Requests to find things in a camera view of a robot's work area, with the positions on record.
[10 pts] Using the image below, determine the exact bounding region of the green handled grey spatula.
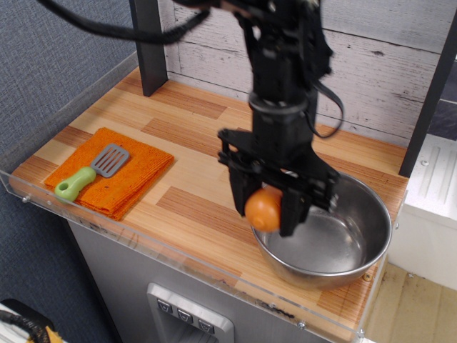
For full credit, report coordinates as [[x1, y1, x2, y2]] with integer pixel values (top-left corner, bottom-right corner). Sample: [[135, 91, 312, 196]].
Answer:
[[54, 143, 130, 202]]

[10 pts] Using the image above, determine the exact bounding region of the dark grey post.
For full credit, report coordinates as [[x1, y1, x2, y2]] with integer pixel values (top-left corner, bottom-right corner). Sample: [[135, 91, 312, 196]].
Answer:
[[129, 0, 169, 96], [398, 14, 456, 177]]

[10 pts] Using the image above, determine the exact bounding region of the dark grey right post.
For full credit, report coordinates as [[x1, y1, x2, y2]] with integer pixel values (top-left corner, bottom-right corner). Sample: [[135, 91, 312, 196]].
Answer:
[[398, 14, 456, 177]]

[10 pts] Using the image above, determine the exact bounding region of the clear acrylic guard rail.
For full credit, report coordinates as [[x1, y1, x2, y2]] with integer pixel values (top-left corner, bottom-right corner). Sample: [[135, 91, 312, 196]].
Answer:
[[1, 53, 386, 342]]

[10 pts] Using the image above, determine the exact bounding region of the orange toy carrot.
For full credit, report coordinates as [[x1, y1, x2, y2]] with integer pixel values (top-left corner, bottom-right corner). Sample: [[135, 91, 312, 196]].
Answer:
[[245, 186, 283, 232]]

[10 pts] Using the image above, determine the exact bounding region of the grey toy kitchen cabinet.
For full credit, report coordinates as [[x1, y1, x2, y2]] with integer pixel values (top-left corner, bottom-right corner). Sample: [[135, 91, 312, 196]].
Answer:
[[69, 223, 325, 342]]

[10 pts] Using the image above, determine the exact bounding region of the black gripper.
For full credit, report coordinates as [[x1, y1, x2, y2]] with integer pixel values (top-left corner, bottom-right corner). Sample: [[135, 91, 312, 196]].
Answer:
[[218, 110, 339, 237]]

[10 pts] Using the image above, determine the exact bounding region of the orange folded cloth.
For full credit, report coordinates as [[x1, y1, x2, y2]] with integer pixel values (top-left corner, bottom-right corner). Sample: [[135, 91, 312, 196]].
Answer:
[[44, 127, 175, 222]]

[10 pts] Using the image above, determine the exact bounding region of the silver dispenser button panel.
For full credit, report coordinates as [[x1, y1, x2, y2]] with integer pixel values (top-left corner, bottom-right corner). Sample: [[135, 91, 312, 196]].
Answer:
[[147, 282, 235, 343]]

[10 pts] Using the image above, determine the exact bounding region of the yellow object bottom left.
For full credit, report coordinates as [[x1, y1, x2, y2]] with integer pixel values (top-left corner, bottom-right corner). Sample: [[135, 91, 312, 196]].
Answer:
[[26, 327, 65, 343]]

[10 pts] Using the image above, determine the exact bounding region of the dark grey left post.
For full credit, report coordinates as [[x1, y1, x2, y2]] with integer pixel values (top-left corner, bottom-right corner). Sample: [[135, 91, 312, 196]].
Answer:
[[129, 0, 169, 96]]

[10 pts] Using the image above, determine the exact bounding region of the white appliance at right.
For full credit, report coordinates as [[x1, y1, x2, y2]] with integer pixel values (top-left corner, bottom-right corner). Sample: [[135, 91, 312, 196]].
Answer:
[[388, 134, 456, 289]]

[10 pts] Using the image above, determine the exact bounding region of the silver metal bowl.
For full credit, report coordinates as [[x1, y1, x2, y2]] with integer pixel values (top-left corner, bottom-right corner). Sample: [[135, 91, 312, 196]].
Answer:
[[253, 173, 392, 289]]

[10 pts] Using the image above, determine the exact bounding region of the black sleeved cable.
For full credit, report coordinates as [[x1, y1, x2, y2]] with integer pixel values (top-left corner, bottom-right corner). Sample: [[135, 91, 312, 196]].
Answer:
[[38, 0, 211, 45]]

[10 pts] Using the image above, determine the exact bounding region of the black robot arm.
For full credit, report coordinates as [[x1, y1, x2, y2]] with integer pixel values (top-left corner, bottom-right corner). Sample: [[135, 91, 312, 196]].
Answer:
[[219, 1, 339, 237]]

